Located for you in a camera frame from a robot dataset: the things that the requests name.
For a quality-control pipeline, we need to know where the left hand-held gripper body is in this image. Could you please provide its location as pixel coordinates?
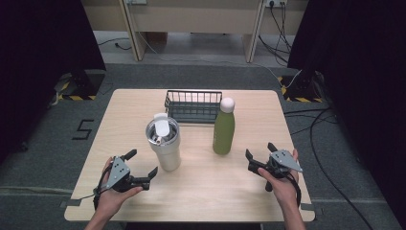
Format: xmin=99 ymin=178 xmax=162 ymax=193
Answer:
xmin=104 ymin=155 xmax=142 ymax=194

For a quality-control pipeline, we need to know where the black socket cable bundle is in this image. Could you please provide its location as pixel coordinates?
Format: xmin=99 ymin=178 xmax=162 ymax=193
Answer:
xmin=258 ymin=1 xmax=293 ymax=67

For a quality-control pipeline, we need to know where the dark wire basket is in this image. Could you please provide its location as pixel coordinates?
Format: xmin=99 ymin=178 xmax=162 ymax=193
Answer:
xmin=164 ymin=89 xmax=223 ymax=125

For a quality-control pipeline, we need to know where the white tumbler with lid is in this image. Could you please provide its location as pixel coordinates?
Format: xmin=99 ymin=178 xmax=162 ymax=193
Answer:
xmin=145 ymin=112 xmax=182 ymax=173

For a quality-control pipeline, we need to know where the grey tape piece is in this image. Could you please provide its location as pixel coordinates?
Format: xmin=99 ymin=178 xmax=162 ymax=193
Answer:
xmin=59 ymin=198 xmax=82 ymax=209
xmin=300 ymin=202 xmax=324 ymax=216

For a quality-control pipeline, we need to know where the beige wooden desk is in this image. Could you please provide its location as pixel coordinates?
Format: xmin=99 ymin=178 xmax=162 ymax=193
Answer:
xmin=79 ymin=0 xmax=309 ymax=64

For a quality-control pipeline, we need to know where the black cable with plug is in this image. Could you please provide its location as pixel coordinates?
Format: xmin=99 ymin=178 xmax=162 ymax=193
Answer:
xmin=97 ymin=37 xmax=132 ymax=52

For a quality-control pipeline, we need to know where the green bottle with white cap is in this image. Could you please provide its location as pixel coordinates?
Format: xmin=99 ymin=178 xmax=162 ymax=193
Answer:
xmin=212 ymin=97 xmax=237 ymax=156

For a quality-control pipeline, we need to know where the black curtain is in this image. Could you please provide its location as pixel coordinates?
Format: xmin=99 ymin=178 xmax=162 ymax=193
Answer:
xmin=286 ymin=0 xmax=406 ymax=221
xmin=0 ymin=0 xmax=107 ymax=164

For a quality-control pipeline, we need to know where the left hand-held gripper cable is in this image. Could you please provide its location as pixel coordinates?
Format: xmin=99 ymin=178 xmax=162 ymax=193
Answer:
xmin=78 ymin=166 xmax=115 ymax=211

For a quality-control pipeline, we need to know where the black stand base striped tape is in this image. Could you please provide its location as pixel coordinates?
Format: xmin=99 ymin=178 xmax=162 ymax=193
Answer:
xmin=53 ymin=69 xmax=107 ymax=102
xmin=277 ymin=70 xmax=326 ymax=104

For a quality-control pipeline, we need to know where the hand-held gripper cable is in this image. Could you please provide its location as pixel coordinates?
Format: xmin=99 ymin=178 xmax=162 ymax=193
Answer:
xmin=284 ymin=173 xmax=303 ymax=208
xmin=78 ymin=166 xmax=115 ymax=211

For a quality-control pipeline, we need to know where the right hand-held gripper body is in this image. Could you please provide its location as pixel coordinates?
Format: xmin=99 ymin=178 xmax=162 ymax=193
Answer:
xmin=264 ymin=149 xmax=304 ymax=193

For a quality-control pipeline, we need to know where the black floor cable bundle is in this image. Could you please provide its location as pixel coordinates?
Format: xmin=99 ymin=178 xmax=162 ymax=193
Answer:
xmin=282 ymin=107 xmax=375 ymax=230

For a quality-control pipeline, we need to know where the right hand-held gripper cable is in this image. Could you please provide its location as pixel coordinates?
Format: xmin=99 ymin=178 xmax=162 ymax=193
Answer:
xmin=284 ymin=173 xmax=303 ymax=208

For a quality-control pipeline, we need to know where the white wall socket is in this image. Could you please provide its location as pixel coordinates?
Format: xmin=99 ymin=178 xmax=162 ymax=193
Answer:
xmin=264 ymin=0 xmax=288 ymax=9

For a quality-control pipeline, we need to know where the person's right hand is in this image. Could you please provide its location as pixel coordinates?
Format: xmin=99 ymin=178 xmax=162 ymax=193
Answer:
xmin=258 ymin=149 xmax=303 ymax=207

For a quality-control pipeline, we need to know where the person's left hand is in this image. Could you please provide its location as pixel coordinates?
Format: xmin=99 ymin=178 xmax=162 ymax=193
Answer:
xmin=95 ymin=156 xmax=144 ymax=221

